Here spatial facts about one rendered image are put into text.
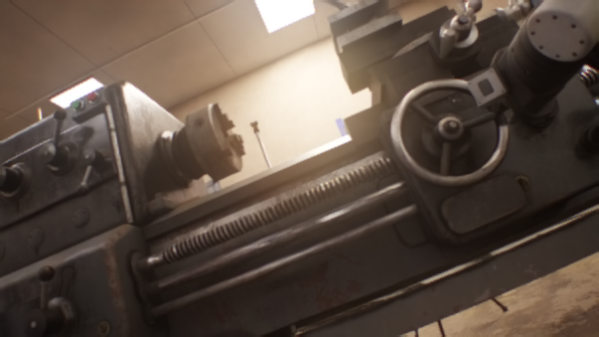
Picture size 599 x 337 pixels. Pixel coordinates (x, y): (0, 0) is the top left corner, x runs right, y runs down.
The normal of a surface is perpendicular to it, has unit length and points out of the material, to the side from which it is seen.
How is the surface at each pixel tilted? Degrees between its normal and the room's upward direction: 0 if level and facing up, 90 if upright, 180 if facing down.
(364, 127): 90
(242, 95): 90
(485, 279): 90
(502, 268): 90
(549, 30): 114
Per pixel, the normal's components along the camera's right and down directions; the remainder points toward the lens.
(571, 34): -0.69, 0.72
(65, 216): -0.19, -0.27
